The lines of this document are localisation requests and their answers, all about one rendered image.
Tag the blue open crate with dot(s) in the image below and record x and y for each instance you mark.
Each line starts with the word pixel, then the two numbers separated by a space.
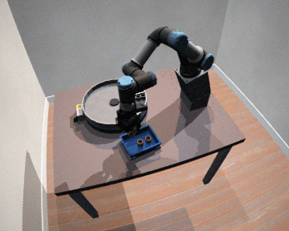
pixel 133 149

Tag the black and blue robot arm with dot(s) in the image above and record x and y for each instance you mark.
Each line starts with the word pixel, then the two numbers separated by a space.
pixel 190 67

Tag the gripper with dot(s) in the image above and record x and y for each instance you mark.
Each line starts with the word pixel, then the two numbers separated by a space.
pixel 130 123

